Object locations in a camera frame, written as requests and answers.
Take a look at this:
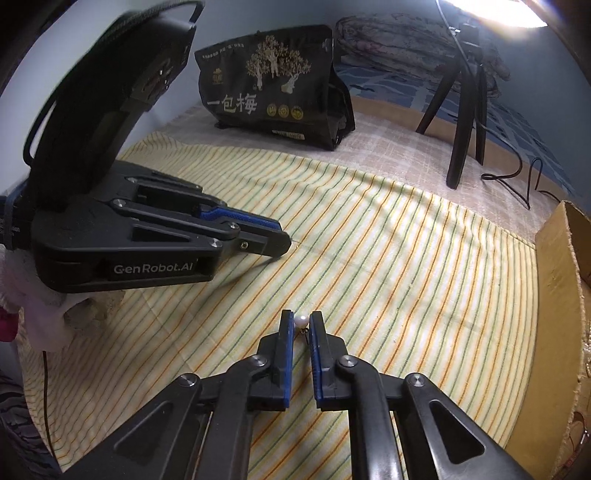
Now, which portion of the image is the pearl earring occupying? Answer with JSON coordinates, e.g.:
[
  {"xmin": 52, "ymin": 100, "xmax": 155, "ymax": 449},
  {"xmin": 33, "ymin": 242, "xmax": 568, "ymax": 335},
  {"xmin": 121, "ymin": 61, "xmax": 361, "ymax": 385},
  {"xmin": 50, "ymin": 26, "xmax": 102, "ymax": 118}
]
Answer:
[{"xmin": 294, "ymin": 314, "xmax": 310, "ymax": 342}]

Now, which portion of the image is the person's hand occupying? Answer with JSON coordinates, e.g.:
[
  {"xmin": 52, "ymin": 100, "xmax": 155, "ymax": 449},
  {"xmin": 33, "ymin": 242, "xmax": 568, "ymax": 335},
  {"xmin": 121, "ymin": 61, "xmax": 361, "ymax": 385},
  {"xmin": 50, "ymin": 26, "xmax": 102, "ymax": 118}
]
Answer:
[{"xmin": 1, "ymin": 248, "xmax": 124, "ymax": 352}]

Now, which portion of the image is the yellow striped cloth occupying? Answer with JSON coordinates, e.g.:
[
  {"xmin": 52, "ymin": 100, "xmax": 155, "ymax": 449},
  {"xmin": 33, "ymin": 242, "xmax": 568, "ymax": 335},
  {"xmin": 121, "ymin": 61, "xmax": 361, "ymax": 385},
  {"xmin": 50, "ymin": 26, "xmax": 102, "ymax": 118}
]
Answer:
[{"xmin": 17, "ymin": 133, "xmax": 538, "ymax": 467}]

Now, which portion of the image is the cardboard box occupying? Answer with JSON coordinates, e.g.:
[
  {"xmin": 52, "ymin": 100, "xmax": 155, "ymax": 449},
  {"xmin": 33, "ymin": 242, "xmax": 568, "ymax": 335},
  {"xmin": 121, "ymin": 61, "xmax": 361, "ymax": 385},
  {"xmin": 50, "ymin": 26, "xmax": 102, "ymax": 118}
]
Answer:
[{"xmin": 506, "ymin": 201, "xmax": 590, "ymax": 479}]

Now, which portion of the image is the black snack bag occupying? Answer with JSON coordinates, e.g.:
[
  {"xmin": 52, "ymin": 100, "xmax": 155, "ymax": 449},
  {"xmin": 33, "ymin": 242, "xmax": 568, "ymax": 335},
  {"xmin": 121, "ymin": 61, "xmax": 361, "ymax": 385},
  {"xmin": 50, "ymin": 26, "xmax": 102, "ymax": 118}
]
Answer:
[{"xmin": 194, "ymin": 25, "xmax": 356, "ymax": 150}]

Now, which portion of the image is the plaid beige blanket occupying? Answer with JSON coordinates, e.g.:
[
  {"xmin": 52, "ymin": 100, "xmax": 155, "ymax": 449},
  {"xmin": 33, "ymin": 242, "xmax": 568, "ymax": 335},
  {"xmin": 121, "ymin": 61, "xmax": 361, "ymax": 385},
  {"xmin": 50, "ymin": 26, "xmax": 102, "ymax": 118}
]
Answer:
[{"xmin": 161, "ymin": 98, "xmax": 555, "ymax": 250}]

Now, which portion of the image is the blue patterned bedsheet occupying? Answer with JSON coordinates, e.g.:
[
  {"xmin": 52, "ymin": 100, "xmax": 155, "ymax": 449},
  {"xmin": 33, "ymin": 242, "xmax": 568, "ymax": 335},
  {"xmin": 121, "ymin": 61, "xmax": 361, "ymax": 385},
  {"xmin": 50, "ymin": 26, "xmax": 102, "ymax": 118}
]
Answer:
[{"xmin": 334, "ymin": 62, "xmax": 578, "ymax": 199}]

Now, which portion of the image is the folded floral quilt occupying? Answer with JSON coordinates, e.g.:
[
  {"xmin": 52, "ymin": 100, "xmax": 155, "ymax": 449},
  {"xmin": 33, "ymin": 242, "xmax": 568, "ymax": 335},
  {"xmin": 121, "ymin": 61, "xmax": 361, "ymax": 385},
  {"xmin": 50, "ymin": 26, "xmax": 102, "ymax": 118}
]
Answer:
[{"xmin": 332, "ymin": 12, "xmax": 512, "ymax": 100}]

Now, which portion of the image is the black mini tripod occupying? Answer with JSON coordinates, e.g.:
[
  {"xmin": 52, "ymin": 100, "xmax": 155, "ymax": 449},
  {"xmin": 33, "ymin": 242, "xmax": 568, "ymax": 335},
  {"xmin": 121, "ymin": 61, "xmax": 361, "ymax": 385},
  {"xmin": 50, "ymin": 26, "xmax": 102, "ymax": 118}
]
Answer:
[{"xmin": 416, "ymin": 23, "xmax": 487, "ymax": 190}]

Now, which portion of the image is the black power cable with remote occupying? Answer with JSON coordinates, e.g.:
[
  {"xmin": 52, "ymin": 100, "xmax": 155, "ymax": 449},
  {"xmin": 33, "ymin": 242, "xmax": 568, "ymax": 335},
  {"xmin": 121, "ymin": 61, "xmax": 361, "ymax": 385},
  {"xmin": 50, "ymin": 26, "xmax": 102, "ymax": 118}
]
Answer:
[{"xmin": 479, "ymin": 156, "xmax": 562, "ymax": 211}]

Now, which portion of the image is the white ring light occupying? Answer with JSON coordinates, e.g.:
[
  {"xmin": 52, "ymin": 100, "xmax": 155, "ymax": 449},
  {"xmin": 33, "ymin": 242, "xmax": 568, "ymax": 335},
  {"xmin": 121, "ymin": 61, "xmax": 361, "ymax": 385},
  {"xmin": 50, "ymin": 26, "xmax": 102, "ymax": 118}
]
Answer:
[{"xmin": 447, "ymin": 0, "xmax": 548, "ymax": 29}]

